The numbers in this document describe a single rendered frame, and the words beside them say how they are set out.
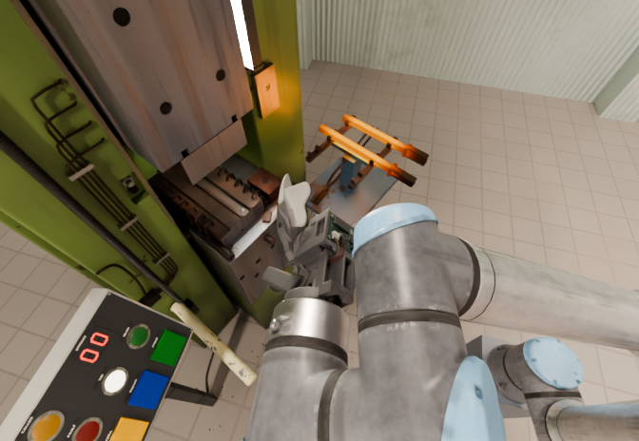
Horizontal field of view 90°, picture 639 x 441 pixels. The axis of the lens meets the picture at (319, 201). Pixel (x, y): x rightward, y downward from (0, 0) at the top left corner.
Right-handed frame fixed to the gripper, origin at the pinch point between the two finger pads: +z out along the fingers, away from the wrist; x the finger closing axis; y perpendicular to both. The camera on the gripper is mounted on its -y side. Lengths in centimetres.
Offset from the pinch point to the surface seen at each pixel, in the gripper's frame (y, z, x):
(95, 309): -57, -10, 17
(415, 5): 5, 290, -65
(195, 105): -19.2, 24.9, 24.4
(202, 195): -65, 41, 7
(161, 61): -11.6, 20.2, 33.3
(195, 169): -34.0, 22.0, 16.1
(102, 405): -64, -25, 4
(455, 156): -30, 187, -151
